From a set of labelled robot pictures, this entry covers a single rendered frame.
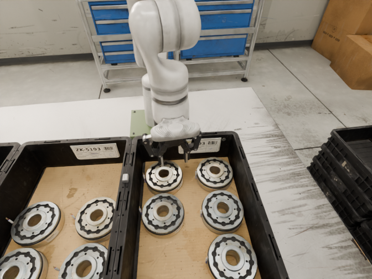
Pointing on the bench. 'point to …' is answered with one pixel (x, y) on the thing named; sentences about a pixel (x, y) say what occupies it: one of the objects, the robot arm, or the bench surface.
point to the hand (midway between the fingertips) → (174, 158)
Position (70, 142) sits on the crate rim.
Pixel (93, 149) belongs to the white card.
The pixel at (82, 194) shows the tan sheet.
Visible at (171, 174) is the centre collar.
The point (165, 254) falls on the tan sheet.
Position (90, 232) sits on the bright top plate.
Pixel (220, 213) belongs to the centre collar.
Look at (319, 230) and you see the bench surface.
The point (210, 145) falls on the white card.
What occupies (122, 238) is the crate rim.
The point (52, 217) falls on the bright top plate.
